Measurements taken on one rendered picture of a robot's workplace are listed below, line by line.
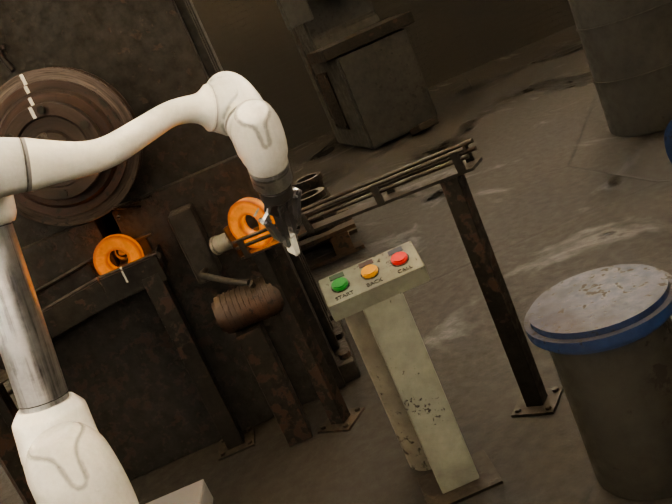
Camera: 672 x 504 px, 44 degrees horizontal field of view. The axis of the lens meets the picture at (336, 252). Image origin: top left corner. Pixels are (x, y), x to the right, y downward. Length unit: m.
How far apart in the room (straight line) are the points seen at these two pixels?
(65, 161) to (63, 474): 0.56
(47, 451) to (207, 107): 0.76
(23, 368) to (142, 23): 1.29
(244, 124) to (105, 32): 1.11
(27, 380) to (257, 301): 0.91
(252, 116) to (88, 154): 0.33
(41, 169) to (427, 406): 1.03
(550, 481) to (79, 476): 1.07
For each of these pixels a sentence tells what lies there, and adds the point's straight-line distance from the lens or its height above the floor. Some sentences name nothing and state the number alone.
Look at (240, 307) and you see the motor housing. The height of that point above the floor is 0.49.
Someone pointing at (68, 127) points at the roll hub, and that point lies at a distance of 2.52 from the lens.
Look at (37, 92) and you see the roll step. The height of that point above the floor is 1.28.
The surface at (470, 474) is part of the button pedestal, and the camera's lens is 2.14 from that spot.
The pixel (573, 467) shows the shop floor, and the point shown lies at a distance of 2.10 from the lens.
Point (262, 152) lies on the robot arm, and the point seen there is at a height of 0.97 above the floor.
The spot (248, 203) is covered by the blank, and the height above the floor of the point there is 0.77.
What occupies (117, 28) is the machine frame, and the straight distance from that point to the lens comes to 2.71.
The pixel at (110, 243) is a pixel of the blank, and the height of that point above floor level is 0.79.
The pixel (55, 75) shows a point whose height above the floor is 1.31.
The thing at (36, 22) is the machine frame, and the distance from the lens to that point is 2.75.
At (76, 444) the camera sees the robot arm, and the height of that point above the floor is 0.66.
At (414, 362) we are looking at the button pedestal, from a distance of 1.98.
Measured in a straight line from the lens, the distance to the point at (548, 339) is 1.74.
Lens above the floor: 1.19
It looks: 16 degrees down
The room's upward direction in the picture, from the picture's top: 23 degrees counter-clockwise
